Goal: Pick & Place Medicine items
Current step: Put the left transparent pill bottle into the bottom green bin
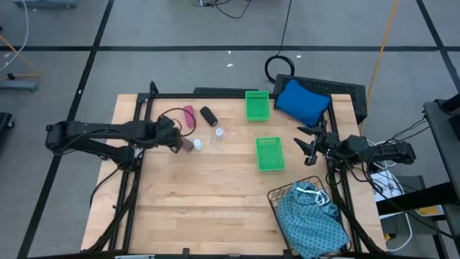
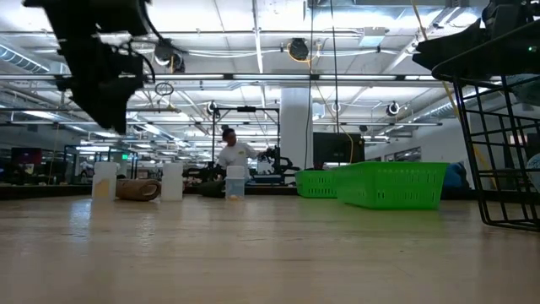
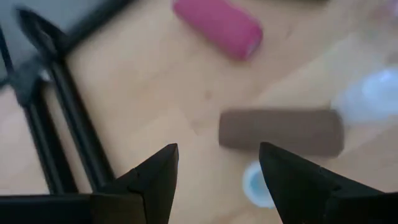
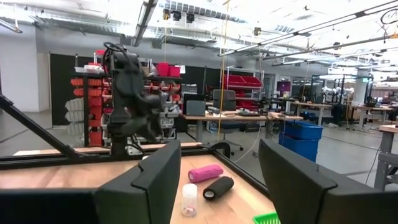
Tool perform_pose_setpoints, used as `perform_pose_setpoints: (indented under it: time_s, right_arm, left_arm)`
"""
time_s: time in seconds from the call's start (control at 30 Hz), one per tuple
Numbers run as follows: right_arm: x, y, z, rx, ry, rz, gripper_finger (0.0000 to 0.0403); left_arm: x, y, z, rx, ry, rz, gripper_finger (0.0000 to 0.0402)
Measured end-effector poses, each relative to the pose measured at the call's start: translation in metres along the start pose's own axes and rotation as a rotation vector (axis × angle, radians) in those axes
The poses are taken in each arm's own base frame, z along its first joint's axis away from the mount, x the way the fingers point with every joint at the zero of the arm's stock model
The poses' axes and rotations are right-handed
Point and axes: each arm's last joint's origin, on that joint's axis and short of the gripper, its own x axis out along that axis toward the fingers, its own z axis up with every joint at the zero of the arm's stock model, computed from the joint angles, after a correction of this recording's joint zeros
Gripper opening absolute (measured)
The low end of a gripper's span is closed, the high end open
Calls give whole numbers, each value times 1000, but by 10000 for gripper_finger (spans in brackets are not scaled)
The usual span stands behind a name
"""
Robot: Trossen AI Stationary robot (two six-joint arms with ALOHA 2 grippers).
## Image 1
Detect yellow label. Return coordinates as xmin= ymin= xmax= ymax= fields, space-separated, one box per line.
xmin=415 ymin=204 xmax=446 ymax=217

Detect orange floor cable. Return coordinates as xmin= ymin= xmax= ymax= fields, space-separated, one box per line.
xmin=0 ymin=34 xmax=41 ymax=81

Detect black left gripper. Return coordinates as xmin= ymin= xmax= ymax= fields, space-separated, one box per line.
xmin=155 ymin=115 xmax=186 ymax=155

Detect black side frame beam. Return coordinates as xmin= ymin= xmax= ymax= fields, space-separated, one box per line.
xmin=375 ymin=181 xmax=460 ymax=217

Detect grey floor bar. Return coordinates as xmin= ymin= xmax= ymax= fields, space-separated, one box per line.
xmin=13 ymin=0 xmax=78 ymax=9
xmin=0 ymin=80 xmax=39 ymax=92

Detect white printed paper sheet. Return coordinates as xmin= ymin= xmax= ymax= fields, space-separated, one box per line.
xmin=369 ymin=170 xmax=406 ymax=203

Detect black wire basket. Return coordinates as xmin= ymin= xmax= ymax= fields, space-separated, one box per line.
xmin=267 ymin=175 xmax=354 ymax=259

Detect white coiled cable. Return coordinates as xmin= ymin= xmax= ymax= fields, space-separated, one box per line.
xmin=368 ymin=139 xmax=396 ymax=171

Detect grey black side cart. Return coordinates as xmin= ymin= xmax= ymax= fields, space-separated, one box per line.
xmin=423 ymin=92 xmax=460 ymax=202

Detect pink rectangular block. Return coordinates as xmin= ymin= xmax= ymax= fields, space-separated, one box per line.
xmin=183 ymin=105 xmax=197 ymax=128

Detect teal patterned cloth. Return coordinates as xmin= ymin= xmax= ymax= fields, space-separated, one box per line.
xmin=276 ymin=181 xmax=351 ymax=259

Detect black keyboard tray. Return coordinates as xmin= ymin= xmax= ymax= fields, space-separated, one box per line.
xmin=272 ymin=73 xmax=369 ymax=125

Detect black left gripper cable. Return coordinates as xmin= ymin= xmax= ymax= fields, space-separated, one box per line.
xmin=157 ymin=106 xmax=197 ymax=138

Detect green plastic slotted basket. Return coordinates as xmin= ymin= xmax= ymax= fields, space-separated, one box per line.
xmin=244 ymin=90 xmax=271 ymax=122
xmin=255 ymin=137 xmax=286 ymax=172

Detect black floor object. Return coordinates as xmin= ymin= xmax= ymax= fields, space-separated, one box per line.
xmin=0 ymin=112 xmax=15 ymax=141

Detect blue cushion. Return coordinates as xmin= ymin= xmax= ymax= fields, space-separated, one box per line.
xmin=275 ymin=78 xmax=331 ymax=128

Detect black aluminium table frame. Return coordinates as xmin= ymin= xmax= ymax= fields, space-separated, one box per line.
xmin=81 ymin=81 xmax=387 ymax=259

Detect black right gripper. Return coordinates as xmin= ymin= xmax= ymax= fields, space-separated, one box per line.
xmin=293 ymin=119 xmax=342 ymax=166

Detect white floor cable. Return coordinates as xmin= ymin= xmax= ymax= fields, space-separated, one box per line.
xmin=386 ymin=211 xmax=413 ymax=253
xmin=0 ymin=0 xmax=29 ymax=73

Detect yellow hanging cable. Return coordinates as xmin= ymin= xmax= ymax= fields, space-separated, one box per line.
xmin=359 ymin=0 xmax=400 ymax=136

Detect black bandage roll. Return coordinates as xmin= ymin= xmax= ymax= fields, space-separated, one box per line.
xmin=199 ymin=106 xmax=219 ymax=127

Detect black hanging cable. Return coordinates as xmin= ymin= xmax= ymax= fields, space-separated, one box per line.
xmin=264 ymin=0 xmax=296 ymax=84

